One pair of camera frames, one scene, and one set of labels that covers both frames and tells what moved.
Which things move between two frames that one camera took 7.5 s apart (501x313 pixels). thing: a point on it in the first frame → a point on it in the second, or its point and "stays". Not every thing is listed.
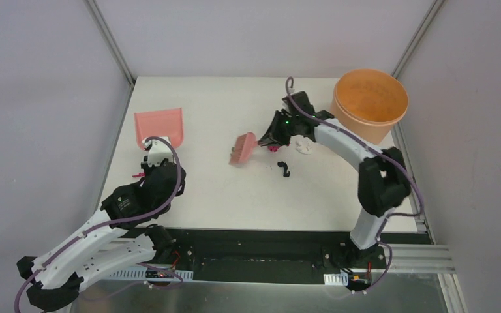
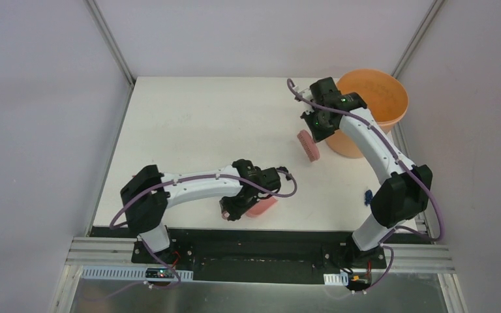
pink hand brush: (242, 148) → (307, 143)
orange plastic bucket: (370, 102) stays
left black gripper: (152, 173) → (237, 208)
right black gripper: (273, 137) → (318, 135)
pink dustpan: (166, 122) → (261, 207)
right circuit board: (357, 281) stays
